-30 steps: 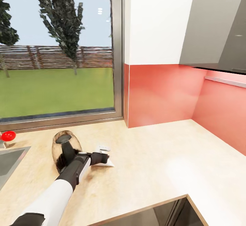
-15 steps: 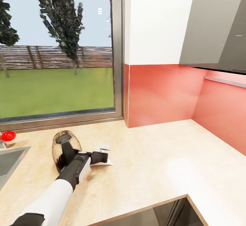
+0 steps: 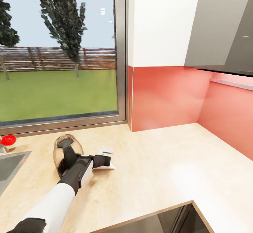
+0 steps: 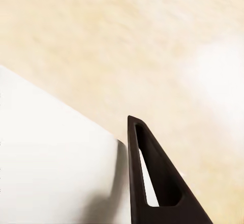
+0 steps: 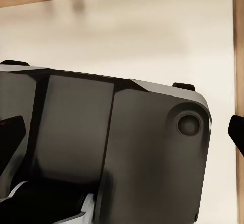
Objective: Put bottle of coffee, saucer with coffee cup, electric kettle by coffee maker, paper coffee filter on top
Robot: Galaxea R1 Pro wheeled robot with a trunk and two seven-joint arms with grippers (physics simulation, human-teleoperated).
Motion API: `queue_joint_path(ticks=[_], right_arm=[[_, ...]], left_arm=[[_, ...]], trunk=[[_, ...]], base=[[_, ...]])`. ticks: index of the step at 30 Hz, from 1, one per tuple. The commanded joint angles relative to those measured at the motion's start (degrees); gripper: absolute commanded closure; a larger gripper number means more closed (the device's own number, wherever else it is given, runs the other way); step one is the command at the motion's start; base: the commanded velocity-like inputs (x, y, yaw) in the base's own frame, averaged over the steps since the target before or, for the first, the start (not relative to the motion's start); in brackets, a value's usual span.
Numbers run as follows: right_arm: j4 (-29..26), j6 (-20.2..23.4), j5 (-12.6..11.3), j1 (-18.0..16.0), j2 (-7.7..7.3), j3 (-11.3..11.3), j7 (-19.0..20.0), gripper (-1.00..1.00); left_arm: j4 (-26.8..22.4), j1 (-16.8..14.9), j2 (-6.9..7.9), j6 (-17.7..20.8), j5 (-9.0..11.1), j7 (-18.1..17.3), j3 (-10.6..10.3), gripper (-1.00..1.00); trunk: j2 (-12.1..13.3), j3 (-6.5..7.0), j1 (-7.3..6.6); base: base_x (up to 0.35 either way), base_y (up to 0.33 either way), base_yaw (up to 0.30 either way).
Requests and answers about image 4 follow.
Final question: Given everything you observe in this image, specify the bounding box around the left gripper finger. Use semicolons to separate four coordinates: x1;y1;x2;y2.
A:
127;115;214;224

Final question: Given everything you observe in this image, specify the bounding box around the paper coffee filter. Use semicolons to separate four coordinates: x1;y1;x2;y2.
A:
0;64;159;224

